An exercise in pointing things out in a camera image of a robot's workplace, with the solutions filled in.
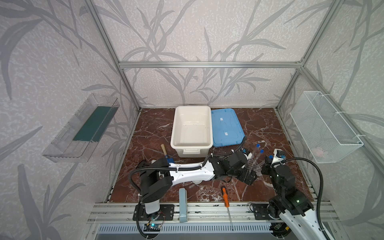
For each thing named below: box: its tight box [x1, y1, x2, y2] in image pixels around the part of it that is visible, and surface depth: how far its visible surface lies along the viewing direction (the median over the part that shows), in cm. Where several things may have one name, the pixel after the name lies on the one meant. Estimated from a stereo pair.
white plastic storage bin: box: [170, 105, 214, 158], surface depth 101 cm
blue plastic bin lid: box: [211, 108, 245, 147], surface depth 111 cm
